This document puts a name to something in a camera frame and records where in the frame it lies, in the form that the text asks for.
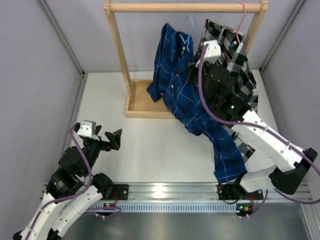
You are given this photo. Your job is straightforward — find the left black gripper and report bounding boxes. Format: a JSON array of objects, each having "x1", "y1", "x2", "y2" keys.
[{"x1": 82, "y1": 124, "x2": 122, "y2": 177}]

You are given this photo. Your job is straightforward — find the blue plaid shirt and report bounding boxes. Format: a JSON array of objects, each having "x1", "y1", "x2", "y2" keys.
[{"x1": 146, "y1": 23, "x2": 247, "y2": 184}]

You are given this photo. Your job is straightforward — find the light blue wire hanger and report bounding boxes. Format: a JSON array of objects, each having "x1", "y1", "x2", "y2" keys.
[{"x1": 178, "y1": 16, "x2": 195, "y2": 55}]

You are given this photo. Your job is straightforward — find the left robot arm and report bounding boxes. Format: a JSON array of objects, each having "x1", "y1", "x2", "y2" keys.
[{"x1": 12, "y1": 120, "x2": 123, "y2": 240}]

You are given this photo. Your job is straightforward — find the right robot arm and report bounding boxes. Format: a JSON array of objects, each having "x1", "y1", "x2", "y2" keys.
[{"x1": 187, "y1": 62, "x2": 318, "y2": 199}]

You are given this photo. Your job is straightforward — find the black white checkered shirt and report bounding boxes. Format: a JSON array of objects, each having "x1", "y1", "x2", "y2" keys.
[{"x1": 199, "y1": 18, "x2": 260, "y2": 163}]

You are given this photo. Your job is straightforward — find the wooden clothes rack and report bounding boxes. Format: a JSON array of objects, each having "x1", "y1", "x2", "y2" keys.
[{"x1": 103, "y1": 0, "x2": 269, "y2": 119}]

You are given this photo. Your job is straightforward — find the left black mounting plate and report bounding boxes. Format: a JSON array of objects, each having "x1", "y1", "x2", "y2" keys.
[{"x1": 108, "y1": 184, "x2": 129, "y2": 201}]

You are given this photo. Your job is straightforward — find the black mounting plate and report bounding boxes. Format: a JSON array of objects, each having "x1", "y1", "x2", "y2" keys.
[
  {"x1": 217, "y1": 183, "x2": 239, "y2": 202},
  {"x1": 108, "y1": 184, "x2": 129, "y2": 201}
]

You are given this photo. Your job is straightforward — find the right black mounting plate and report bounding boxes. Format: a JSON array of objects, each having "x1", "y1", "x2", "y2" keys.
[{"x1": 217, "y1": 183, "x2": 239, "y2": 202}]

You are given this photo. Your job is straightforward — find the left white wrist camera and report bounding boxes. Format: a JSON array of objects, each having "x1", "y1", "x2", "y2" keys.
[{"x1": 74, "y1": 120, "x2": 99, "y2": 140}]

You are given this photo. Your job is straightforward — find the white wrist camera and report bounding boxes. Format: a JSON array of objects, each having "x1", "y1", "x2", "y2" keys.
[
  {"x1": 200, "y1": 39, "x2": 222, "y2": 64},
  {"x1": 74, "y1": 120, "x2": 99, "y2": 140}
]

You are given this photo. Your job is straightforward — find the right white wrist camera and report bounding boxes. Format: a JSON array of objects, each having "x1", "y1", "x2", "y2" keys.
[{"x1": 200, "y1": 39, "x2": 222, "y2": 64}]

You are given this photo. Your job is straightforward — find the pink wire hanger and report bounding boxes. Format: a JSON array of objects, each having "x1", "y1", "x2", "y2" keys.
[{"x1": 223, "y1": 2, "x2": 247, "y2": 62}]

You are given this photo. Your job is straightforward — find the perforated cable duct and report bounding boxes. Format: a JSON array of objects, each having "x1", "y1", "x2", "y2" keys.
[{"x1": 86, "y1": 202, "x2": 252, "y2": 213}]

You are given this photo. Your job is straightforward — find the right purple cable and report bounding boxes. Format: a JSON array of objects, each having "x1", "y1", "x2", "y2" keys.
[{"x1": 197, "y1": 43, "x2": 320, "y2": 205}]

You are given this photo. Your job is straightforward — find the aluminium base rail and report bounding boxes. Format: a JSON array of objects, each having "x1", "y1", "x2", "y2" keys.
[{"x1": 39, "y1": 181, "x2": 312, "y2": 203}]

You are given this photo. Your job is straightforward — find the right aluminium frame post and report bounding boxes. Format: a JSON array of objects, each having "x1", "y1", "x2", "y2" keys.
[{"x1": 258, "y1": 0, "x2": 307, "y2": 74}]

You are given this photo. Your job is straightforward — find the aluminium frame post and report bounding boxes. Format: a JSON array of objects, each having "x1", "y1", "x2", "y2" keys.
[
  {"x1": 258, "y1": 0, "x2": 307, "y2": 74},
  {"x1": 36, "y1": 0, "x2": 85, "y2": 77}
]

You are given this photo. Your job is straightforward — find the left aluminium frame post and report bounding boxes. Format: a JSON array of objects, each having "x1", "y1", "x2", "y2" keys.
[{"x1": 36, "y1": 0, "x2": 85, "y2": 77}]

